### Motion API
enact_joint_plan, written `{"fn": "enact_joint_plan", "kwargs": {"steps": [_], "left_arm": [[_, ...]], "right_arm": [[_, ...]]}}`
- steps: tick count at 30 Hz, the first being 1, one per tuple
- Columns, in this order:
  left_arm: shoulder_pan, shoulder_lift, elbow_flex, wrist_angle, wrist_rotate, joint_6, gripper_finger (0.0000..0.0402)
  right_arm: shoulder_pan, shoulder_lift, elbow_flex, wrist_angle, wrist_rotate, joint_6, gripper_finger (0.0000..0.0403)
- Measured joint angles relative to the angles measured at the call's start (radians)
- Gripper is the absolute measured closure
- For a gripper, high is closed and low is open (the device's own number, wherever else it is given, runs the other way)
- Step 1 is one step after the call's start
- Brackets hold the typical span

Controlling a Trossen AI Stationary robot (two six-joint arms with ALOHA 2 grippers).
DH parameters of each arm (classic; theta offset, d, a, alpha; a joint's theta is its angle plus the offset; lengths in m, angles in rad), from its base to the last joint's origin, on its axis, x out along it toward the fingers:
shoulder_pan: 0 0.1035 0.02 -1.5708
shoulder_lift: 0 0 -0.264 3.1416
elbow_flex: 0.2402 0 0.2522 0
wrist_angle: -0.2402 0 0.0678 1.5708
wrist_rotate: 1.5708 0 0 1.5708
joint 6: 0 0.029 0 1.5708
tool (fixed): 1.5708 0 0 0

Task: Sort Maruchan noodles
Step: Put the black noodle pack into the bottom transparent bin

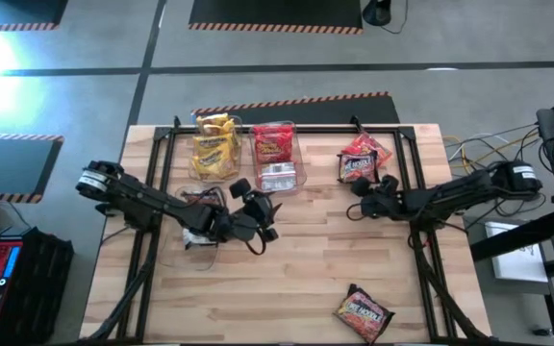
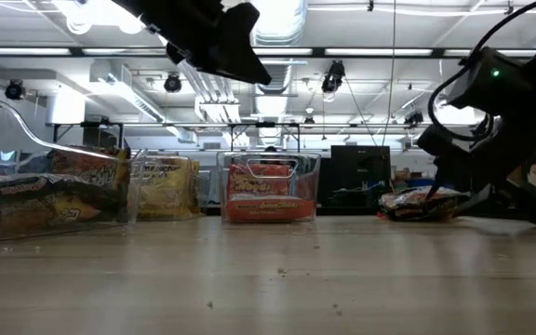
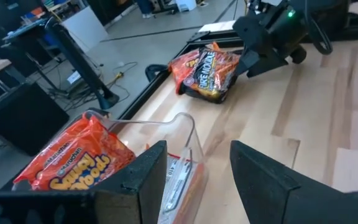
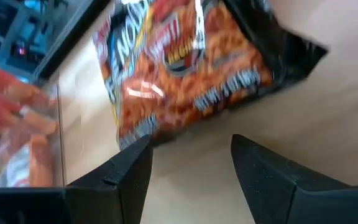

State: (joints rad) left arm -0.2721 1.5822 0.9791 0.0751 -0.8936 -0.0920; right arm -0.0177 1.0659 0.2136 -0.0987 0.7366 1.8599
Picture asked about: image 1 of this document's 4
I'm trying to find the black table-edge mount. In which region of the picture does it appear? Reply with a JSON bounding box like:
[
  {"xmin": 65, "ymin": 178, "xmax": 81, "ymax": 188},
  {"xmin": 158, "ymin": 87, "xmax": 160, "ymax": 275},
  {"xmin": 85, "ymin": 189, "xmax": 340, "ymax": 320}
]
[{"xmin": 94, "ymin": 201, "xmax": 124, "ymax": 218}]

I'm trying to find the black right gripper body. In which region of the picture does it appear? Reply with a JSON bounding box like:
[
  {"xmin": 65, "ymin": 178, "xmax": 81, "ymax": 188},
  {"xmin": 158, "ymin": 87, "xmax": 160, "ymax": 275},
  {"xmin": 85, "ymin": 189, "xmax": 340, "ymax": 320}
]
[{"xmin": 359, "ymin": 187, "xmax": 404, "ymax": 221}]

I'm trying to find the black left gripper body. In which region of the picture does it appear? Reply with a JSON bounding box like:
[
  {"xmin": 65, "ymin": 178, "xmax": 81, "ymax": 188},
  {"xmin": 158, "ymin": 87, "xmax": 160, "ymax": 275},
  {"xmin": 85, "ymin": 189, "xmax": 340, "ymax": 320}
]
[{"xmin": 232, "ymin": 189, "xmax": 272, "ymax": 242}]

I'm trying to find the black stand cable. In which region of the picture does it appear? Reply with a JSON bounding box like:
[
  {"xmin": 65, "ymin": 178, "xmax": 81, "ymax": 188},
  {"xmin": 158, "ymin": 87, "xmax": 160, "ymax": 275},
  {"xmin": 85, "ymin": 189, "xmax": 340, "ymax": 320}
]
[{"xmin": 380, "ymin": 0, "xmax": 409, "ymax": 36}]

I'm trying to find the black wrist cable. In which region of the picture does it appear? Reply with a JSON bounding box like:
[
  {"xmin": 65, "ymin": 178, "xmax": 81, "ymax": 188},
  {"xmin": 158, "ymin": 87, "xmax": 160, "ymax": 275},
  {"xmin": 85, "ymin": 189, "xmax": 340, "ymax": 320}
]
[
  {"xmin": 244, "ymin": 225, "xmax": 268, "ymax": 257},
  {"xmin": 344, "ymin": 202, "xmax": 365, "ymax": 223}
]

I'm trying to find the white paper sheet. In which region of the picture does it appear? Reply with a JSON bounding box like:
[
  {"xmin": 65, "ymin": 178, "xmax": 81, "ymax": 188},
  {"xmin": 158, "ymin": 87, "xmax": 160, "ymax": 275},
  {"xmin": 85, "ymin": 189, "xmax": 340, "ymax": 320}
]
[{"xmin": 484, "ymin": 221, "xmax": 550, "ymax": 284}]

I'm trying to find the black stand base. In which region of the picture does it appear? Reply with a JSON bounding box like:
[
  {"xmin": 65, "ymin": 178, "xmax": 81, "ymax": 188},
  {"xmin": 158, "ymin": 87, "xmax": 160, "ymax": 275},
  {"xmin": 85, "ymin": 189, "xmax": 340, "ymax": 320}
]
[{"xmin": 362, "ymin": 0, "xmax": 392, "ymax": 28}]

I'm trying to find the black metal rig frame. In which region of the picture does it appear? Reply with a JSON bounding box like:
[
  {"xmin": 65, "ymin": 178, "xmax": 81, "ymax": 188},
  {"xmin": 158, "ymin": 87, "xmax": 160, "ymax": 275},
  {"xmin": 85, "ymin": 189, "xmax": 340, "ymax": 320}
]
[{"xmin": 77, "ymin": 114, "xmax": 488, "ymax": 345}]

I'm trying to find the black desk beam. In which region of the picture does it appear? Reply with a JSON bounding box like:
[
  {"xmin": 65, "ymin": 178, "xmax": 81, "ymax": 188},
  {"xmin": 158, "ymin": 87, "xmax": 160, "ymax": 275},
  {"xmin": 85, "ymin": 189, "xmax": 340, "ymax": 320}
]
[{"xmin": 468, "ymin": 191, "xmax": 554, "ymax": 263}]

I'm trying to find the black plastic crate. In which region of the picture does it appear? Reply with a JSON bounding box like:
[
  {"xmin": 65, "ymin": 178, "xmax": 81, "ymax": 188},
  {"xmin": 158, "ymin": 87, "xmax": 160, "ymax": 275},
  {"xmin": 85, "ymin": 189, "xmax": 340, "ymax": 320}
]
[{"xmin": 0, "ymin": 226, "xmax": 75, "ymax": 343}]

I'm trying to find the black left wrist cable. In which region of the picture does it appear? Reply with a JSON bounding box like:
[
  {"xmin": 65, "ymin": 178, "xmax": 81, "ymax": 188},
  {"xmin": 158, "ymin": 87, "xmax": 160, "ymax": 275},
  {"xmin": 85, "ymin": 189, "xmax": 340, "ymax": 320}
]
[{"xmin": 244, "ymin": 225, "xmax": 268, "ymax": 257}]

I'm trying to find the black striped floor mat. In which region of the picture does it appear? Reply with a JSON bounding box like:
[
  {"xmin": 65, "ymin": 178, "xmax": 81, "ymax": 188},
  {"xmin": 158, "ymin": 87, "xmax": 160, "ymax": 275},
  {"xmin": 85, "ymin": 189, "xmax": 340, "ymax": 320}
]
[
  {"xmin": 188, "ymin": 0, "xmax": 365, "ymax": 36},
  {"xmin": 0, "ymin": 133, "xmax": 65, "ymax": 205},
  {"xmin": 189, "ymin": 90, "xmax": 402, "ymax": 127},
  {"xmin": 0, "ymin": 0, "xmax": 69, "ymax": 33}
]

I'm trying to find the clear plastic bin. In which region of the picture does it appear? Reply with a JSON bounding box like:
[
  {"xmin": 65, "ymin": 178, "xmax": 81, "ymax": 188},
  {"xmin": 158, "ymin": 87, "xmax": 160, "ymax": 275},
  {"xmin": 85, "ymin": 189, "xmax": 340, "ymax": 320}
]
[
  {"xmin": 188, "ymin": 113, "xmax": 243, "ymax": 185},
  {"xmin": 159, "ymin": 185, "xmax": 233, "ymax": 272},
  {"xmin": 248, "ymin": 120, "xmax": 308, "ymax": 195}
]

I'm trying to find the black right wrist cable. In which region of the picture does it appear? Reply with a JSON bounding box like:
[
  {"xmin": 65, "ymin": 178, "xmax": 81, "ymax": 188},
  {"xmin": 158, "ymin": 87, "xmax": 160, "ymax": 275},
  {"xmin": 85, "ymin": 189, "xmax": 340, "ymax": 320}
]
[{"xmin": 344, "ymin": 202, "xmax": 365, "ymax": 223}]

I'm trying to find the black floor cable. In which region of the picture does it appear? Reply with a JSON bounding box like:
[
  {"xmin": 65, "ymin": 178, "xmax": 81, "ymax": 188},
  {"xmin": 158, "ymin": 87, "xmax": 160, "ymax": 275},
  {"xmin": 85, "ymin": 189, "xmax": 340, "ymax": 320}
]
[{"xmin": 491, "ymin": 189, "xmax": 547, "ymax": 219}]

